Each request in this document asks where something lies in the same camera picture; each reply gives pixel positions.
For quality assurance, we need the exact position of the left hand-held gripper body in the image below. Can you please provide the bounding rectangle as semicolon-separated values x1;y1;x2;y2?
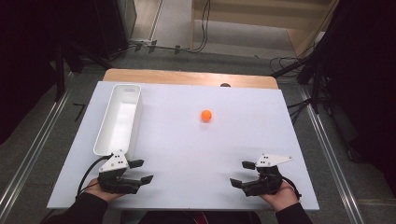
97;149;141;195

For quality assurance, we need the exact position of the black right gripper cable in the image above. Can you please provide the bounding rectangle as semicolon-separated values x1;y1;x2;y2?
281;175;303;201

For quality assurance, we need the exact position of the person's left hand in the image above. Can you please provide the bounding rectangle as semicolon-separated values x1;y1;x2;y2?
82;177;126;203

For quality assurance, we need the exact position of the black curtain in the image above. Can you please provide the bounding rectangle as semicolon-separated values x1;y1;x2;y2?
317;0;396;197
0;0;101;146

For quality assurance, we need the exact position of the black tripod stand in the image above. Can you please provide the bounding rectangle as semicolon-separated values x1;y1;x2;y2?
270;54;331;125

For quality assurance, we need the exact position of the metal floor rail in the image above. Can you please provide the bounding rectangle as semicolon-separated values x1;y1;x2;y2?
298;83;366;224
0;73;76;216

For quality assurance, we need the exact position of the white board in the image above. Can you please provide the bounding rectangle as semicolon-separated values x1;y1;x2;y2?
46;80;320;212

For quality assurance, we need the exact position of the white oblong plastic bin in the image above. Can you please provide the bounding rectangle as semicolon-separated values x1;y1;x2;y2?
92;83;144;159

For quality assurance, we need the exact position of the black metal stand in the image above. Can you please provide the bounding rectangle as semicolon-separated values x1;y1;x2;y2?
50;38;114;102

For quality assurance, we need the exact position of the black cabinet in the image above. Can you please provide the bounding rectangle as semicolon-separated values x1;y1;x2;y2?
92;0;138;61

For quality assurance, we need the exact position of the power strip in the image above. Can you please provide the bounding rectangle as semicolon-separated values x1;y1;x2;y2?
129;38;159;48

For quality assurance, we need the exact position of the person's right hand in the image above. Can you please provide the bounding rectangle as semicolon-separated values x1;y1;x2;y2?
259;180;301;214

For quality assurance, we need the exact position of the wooden table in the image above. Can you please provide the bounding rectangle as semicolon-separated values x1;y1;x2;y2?
102;68;279;91

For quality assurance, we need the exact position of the black hanging floor cable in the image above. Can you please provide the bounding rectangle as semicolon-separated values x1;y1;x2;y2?
178;0;212;54

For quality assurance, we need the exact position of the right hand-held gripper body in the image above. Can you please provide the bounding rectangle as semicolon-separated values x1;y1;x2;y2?
241;153;294;198

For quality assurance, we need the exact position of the coiled black floor cable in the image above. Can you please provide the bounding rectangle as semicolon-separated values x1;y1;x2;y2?
268;55;304;75

